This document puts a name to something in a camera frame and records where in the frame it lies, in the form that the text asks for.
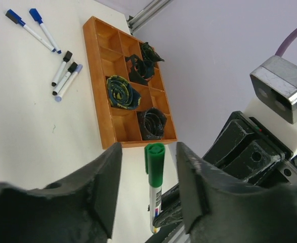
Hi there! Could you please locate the blue marker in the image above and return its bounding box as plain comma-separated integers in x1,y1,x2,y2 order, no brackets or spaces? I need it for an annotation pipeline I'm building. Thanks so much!
5,9,56,52
29,8,62,54

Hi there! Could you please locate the far blue marker left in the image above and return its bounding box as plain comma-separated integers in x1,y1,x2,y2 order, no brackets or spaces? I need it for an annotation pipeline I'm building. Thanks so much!
5,9,56,52

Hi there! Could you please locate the lavender capped marker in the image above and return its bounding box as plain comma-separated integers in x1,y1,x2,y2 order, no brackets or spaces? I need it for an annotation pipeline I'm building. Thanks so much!
55,64,83,102

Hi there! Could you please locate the orange wooden divider tray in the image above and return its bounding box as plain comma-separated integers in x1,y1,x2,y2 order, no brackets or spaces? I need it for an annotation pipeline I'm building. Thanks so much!
83,16,177,149

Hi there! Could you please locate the black capped marker left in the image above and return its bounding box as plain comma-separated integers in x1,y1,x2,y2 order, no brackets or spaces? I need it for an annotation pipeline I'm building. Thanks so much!
51,51,73,87

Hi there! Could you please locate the blue yellow rolled tie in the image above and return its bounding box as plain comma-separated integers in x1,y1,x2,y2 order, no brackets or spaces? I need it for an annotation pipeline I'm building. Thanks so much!
106,75,141,110

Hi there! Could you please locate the aluminium frame post right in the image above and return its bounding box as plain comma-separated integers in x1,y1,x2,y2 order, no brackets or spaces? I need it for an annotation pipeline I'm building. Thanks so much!
127,0,173,34

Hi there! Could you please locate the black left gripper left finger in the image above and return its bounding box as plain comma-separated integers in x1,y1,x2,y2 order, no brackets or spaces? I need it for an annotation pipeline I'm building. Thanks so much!
0,143,122,242

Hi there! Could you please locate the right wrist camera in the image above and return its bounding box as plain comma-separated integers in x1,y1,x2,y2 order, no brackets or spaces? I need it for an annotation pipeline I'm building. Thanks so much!
243,55,297,154

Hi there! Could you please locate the dark floral rolled tie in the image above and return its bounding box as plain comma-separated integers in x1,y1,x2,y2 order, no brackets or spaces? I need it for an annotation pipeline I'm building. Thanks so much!
137,107,167,141

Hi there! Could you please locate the dark rolled tie top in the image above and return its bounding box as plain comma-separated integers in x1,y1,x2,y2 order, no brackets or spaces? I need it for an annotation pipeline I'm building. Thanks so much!
140,42,165,65

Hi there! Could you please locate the black capped marker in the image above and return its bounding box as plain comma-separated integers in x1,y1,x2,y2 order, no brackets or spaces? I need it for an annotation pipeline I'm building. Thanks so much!
51,51,73,87
52,62,78,96

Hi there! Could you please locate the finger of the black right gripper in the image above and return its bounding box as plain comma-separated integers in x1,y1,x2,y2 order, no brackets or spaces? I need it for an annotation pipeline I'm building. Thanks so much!
153,183,183,228

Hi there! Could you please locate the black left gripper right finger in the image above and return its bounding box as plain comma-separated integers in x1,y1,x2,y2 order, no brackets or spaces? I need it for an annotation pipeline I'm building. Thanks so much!
176,142,297,242

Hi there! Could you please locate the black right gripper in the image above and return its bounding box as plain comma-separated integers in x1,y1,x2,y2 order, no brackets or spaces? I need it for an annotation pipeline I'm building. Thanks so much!
203,111,297,188

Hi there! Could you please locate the green capped marker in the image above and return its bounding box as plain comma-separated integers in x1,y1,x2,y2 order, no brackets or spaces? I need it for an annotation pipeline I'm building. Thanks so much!
144,143,165,234

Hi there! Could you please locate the black capped marker right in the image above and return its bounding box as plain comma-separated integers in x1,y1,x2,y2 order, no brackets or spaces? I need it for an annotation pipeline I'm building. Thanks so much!
52,62,78,96

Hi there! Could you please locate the far blue marker right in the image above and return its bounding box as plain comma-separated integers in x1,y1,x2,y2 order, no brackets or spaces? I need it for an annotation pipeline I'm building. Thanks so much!
29,8,62,54

